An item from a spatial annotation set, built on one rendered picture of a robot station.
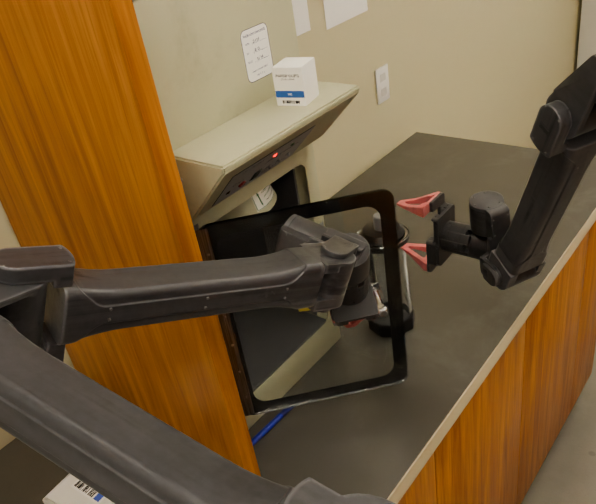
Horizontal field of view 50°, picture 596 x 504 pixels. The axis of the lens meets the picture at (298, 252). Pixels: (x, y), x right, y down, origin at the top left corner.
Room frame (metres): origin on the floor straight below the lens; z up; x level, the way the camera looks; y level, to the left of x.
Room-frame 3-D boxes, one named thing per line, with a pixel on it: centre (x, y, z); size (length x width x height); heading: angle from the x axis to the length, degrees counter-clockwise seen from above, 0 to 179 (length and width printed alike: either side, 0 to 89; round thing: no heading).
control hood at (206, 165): (0.92, 0.01, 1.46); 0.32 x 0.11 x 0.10; 137
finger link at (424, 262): (1.03, -0.24, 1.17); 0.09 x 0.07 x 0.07; 46
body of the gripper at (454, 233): (0.99, -0.29, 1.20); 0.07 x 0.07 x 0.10; 46
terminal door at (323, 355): (0.85, -0.01, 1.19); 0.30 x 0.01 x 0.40; 93
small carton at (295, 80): (0.98, -0.04, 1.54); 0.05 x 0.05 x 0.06; 60
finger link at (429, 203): (1.03, -0.24, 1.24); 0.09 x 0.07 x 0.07; 46
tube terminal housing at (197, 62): (1.05, 0.14, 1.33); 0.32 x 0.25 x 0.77; 137
